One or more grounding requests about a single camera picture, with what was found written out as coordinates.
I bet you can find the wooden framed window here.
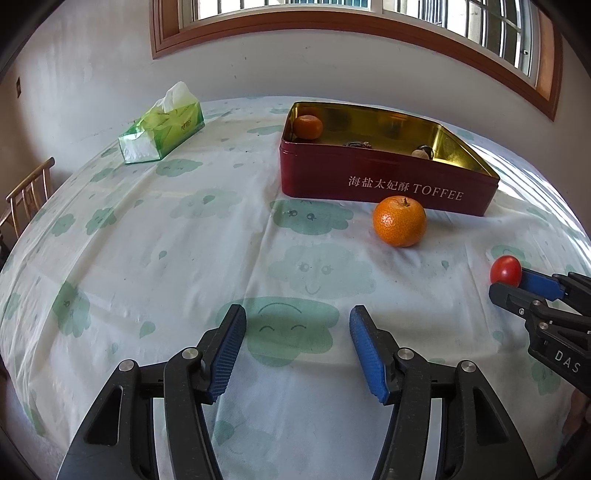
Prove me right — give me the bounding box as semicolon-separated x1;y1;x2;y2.
151;0;564;121

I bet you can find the red cherry tomato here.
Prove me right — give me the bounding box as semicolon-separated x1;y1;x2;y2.
489;255;523;287

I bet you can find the green cloud print tablecloth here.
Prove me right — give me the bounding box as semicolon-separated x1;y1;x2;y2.
0;95;591;480

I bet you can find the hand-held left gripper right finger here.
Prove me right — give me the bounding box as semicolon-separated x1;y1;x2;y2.
349;305;539;480

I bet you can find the deep orange rough-topped mandarin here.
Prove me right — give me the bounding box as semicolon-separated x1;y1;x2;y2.
294;114;324;140

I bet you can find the mandarin with stem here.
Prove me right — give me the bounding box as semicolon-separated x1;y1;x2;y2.
372;195;427;248

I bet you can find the person's right hand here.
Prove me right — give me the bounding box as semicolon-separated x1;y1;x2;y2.
563;390;591;437

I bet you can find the red and gold tin box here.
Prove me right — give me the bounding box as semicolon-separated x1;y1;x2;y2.
279;102;501;217

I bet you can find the wooden chair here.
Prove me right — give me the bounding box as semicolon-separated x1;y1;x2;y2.
0;157;55;250

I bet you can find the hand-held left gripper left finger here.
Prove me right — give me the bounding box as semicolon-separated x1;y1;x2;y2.
55;304;247;480

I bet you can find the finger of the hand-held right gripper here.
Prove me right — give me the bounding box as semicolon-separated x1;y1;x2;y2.
521;271;591;317
489;282;591;333

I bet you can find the green tissue box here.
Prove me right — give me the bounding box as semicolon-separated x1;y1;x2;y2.
118;81;205;165

